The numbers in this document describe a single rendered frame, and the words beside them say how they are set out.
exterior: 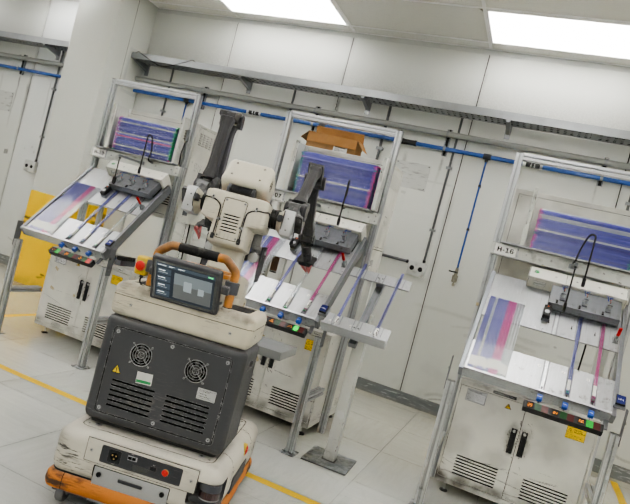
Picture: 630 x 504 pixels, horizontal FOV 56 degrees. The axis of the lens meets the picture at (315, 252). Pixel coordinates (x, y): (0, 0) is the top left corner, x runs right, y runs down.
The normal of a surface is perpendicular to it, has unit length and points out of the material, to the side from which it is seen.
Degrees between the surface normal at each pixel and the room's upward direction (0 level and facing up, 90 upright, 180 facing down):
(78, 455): 90
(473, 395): 90
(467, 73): 90
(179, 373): 90
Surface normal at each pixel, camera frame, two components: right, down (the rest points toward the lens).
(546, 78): -0.34, -0.07
